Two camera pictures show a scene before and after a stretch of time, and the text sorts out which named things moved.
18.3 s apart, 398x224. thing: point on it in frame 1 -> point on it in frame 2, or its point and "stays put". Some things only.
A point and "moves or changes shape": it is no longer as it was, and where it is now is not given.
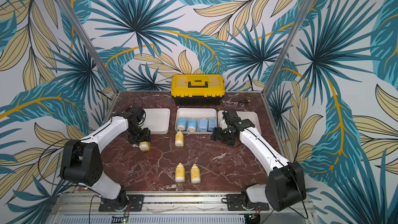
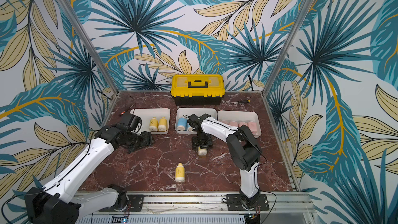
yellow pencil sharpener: (195, 175) -> (202, 152)
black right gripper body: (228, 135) -> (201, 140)
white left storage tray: (157, 120) stays put
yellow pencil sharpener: (179, 139) -> (153, 124)
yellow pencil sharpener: (180, 173) stays put
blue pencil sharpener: (182, 124) stays put
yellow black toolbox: (197, 89) stays put
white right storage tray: (242, 115) stays put
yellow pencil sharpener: (144, 146) moves or changes shape
